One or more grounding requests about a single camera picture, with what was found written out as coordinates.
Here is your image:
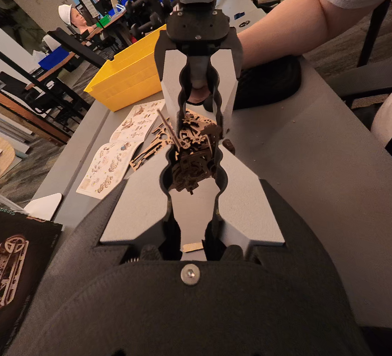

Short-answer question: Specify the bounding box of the illustrated instruction booklet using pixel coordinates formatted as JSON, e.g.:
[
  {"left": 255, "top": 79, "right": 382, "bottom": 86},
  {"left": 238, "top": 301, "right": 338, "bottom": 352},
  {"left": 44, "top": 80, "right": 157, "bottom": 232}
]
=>
[{"left": 76, "top": 100, "right": 166, "bottom": 200}]

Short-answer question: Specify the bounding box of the blue plastic bin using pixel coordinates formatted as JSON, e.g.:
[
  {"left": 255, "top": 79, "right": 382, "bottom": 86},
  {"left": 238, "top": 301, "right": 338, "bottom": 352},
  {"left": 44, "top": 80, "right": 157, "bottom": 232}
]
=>
[{"left": 38, "top": 47, "right": 70, "bottom": 71}]

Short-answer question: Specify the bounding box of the white rounded board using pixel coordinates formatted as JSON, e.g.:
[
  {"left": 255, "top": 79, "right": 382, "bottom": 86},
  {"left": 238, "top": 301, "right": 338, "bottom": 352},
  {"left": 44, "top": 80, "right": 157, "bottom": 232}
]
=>
[{"left": 24, "top": 193, "right": 63, "bottom": 222}]

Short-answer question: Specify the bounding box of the rounded wooden board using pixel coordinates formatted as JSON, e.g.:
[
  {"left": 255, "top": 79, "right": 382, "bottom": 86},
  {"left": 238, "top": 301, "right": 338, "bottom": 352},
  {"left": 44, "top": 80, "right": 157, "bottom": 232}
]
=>
[{"left": 0, "top": 137, "right": 16, "bottom": 176}]

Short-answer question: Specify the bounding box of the black model kit box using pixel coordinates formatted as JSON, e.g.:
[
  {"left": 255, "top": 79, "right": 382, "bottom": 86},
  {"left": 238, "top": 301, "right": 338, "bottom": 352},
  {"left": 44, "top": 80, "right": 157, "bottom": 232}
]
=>
[{"left": 0, "top": 210, "right": 63, "bottom": 351}]

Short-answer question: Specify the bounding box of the black padded cushion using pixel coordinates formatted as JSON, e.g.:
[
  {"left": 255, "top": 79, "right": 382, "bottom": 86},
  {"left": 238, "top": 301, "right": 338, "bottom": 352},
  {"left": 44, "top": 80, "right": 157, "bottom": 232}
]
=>
[{"left": 233, "top": 54, "right": 302, "bottom": 110}]

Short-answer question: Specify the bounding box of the yellow plastic bin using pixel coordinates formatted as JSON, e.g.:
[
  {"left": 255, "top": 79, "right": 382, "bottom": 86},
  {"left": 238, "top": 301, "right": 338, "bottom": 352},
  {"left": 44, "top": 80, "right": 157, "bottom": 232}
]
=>
[{"left": 83, "top": 24, "right": 168, "bottom": 112}]

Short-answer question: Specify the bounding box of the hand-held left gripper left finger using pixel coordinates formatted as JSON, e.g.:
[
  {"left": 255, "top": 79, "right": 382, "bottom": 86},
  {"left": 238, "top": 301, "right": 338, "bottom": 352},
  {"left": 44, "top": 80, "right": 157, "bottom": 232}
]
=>
[{"left": 100, "top": 147, "right": 182, "bottom": 259}]

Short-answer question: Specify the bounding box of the mannequin head with white helmet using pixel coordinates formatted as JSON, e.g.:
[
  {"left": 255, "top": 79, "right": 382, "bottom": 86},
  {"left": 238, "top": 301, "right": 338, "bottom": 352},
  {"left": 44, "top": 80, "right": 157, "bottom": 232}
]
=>
[{"left": 58, "top": 4, "right": 96, "bottom": 37}]

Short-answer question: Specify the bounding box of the wooden mechanical model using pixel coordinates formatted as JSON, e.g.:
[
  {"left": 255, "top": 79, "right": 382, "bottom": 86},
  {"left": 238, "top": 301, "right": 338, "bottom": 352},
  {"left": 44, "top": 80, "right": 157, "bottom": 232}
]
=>
[{"left": 156, "top": 109, "right": 223, "bottom": 195}]

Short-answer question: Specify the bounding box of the wooden cut-out frame sheet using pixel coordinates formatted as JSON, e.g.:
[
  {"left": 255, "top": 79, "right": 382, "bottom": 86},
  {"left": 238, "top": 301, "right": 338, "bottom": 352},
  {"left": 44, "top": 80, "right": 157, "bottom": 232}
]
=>
[{"left": 130, "top": 123, "right": 173, "bottom": 173}]

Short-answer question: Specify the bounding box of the black metal pole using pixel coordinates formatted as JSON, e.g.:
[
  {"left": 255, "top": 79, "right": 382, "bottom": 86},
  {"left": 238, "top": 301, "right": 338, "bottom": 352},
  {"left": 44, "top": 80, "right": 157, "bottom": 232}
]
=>
[{"left": 0, "top": 51, "right": 90, "bottom": 112}]

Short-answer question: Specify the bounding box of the person's right hand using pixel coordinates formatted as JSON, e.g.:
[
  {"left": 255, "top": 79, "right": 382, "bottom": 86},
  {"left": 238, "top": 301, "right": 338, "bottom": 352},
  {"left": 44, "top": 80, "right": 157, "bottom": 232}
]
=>
[{"left": 187, "top": 85, "right": 212, "bottom": 105}]

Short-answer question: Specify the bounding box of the black office chair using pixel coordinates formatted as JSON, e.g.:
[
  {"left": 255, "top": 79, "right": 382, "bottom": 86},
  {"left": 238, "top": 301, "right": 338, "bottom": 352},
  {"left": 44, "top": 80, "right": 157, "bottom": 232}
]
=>
[{"left": 31, "top": 81, "right": 90, "bottom": 124}]

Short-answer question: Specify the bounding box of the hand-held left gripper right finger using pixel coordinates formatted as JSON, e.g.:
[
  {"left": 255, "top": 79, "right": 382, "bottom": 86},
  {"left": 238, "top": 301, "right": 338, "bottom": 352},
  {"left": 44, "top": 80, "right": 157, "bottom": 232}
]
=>
[{"left": 205, "top": 144, "right": 286, "bottom": 259}]

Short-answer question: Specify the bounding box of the person's right forearm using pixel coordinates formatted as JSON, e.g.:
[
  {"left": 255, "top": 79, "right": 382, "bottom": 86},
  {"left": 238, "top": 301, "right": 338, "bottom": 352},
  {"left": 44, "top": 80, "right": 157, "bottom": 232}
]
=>
[{"left": 237, "top": 0, "right": 380, "bottom": 69}]

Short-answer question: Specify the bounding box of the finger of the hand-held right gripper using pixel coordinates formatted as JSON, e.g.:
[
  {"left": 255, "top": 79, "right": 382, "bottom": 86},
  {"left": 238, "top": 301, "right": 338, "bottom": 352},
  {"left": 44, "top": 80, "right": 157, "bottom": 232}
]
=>
[
  {"left": 161, "top": 49, "right": 188, "bottom": 128},
  {"left": 209, "top": 46, "right": 239, "bottom": 137}
]

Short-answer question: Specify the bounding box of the rack of black dumbbells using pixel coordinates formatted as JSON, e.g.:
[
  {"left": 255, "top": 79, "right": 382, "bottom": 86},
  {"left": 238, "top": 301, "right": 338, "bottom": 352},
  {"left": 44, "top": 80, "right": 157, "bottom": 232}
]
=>
[{"left": 126, "top": 0, "right": 179, "bottom": 36}]

